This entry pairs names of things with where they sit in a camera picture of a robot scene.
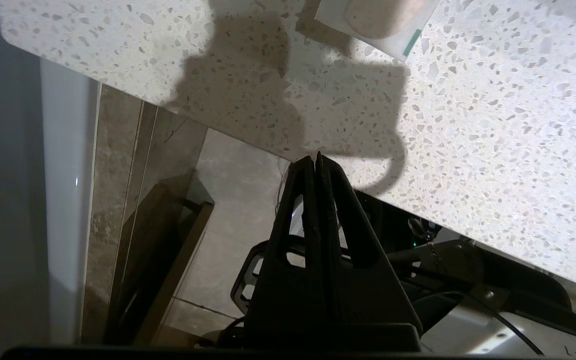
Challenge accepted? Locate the white ceramic bathroom fixture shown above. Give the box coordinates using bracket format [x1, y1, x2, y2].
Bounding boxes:
[39, 59, 101, 346]

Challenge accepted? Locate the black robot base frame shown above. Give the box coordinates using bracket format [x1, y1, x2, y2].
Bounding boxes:
[218, 190, 576, 351]

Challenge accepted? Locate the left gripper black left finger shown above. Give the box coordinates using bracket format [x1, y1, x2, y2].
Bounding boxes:
[243, 155, 327, 352]

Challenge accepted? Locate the green-label toothbrush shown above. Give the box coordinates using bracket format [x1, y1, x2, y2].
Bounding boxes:
[314, 0, 441, 63]

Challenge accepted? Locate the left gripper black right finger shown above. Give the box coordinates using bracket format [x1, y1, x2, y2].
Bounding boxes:
[315, 152, 423, 352]

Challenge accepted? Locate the dark brown wooden board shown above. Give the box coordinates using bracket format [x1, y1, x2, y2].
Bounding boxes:
[105, 172, 215, 347]

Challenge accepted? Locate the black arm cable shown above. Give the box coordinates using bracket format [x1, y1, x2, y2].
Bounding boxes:
[460, 292, 546, 357]

